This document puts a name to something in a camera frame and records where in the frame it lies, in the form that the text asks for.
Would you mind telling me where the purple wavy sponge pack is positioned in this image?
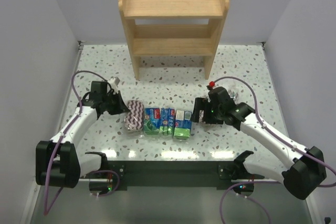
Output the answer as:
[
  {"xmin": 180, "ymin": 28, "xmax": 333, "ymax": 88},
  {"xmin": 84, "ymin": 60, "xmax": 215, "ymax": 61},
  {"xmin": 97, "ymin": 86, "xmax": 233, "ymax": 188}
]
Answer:
[
  {"xmin": 191, "ymin": 108, "xmax": 209, "ymax": 123},
  {"xmin": 124, "ymin": 100, "xmax": 144, "ymax": 135},
  {"xmin": 228, "ymin": 89, "xmax": 239, "ymax": 102}
]

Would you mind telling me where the green sponge pack white label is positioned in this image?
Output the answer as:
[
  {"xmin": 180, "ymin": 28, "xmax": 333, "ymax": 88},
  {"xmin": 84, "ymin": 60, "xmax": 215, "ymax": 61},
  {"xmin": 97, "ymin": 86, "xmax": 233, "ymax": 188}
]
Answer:
[{"xmin": 173, "ymin": 110, "xmax": 192, "ymax": 140}]

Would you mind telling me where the green heavy duty sponge pack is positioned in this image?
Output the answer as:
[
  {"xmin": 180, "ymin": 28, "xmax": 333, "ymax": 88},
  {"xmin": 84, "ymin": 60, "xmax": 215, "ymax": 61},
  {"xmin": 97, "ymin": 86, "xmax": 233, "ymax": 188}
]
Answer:
[{"xmin": 159, "ymin": 108, "xmax": 175, "ymax": 136}]

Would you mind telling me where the green sponge pack dark label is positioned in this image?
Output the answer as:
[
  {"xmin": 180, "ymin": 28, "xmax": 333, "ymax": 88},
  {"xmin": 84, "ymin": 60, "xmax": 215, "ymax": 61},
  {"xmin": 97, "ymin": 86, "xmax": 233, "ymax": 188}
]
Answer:
[{"xmin": 143, "ymin": 108, "xmax": 161, "ymax": 135}]

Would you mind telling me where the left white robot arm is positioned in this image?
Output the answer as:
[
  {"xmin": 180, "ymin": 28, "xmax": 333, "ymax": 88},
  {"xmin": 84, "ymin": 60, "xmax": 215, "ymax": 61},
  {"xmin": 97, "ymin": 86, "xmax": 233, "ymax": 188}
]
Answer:
[{"xmin": 36, "ymin": 77, "xmax": 129, "ymax": 188}]

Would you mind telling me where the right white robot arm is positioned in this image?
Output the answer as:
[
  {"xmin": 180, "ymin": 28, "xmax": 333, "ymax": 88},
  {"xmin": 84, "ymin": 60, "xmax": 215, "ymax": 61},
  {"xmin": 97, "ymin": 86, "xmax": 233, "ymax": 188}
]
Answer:
[{"xmin": 191, "ymin": 87, "xmax": 327, "ymax": 200}]

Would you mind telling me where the wooden two-tier shelf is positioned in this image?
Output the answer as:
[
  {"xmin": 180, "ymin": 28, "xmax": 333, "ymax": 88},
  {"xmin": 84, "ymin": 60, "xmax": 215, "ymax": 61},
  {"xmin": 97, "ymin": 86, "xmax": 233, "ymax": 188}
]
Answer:
[{"xmin": 118, "ymin": 0, "xmax": 230, "ymax": 79}]

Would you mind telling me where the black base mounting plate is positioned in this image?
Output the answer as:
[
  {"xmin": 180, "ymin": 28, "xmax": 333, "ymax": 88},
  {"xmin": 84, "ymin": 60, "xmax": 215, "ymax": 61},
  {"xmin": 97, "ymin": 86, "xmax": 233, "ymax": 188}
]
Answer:
[{"xmin": 87, "ymin": 161, "xmax": 264, "ymax": 190}]

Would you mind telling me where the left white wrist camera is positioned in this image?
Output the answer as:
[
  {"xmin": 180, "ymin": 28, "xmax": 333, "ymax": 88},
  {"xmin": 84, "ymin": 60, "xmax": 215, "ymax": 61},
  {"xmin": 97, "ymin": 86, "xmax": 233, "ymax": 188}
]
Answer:
[{"xmin": 108, "ymin": 77, "xmax": 120, "ymax": 90}]

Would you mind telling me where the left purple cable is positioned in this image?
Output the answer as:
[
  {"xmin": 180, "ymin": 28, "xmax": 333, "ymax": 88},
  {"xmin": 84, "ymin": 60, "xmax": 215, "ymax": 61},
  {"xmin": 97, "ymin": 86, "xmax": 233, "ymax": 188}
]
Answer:
[{"xmin": 43, "ymin": 70, "xmax": 112, "ymax": 216}]

